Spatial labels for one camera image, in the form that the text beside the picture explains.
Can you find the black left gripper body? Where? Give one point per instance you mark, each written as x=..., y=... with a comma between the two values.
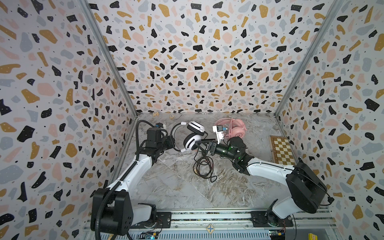
x=165, y=144

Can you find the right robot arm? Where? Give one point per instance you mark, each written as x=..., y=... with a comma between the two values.
x=306, y=190

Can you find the wooden tile on rail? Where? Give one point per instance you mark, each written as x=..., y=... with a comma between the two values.
x=210, y=228

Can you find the pink headphones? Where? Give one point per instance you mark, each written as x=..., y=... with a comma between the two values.
x=235, y=127

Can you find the wooden chessboard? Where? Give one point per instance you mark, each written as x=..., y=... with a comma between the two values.
x=281, y=151

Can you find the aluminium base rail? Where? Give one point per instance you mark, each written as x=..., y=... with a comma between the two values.
x=234, y=224

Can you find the yellow block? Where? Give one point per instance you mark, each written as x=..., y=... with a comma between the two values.
x=312, y=236

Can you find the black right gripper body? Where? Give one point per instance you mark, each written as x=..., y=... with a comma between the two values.
x=205, y=147

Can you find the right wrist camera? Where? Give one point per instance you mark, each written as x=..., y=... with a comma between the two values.
x=219, y=130

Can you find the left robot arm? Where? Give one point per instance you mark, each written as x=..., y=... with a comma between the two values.
x=113, y=211

